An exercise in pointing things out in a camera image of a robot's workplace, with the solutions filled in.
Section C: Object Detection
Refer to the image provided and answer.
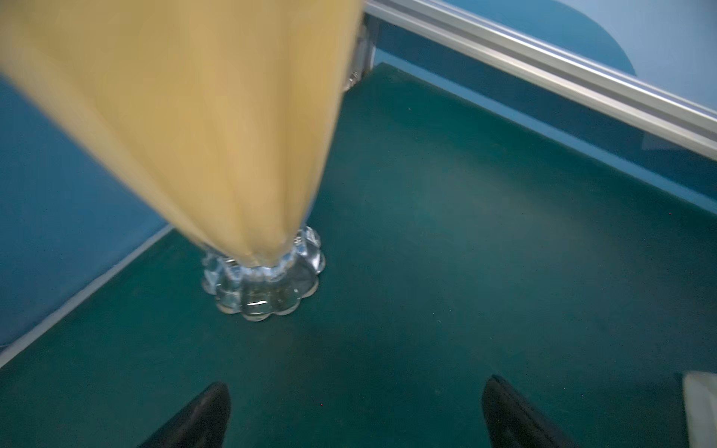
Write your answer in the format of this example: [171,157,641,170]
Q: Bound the yellow ruffled vase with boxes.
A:
[1,1,364,321]

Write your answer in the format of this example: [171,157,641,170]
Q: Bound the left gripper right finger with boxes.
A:
[482,375,578,448]

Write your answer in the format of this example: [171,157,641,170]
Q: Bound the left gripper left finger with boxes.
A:
[140,382,232,448]

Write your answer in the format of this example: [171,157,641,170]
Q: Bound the aluminium back rail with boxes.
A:
[364,1,716,160]

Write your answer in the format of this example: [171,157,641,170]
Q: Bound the white canvas bag yellow handles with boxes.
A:
[683,371,717,448]

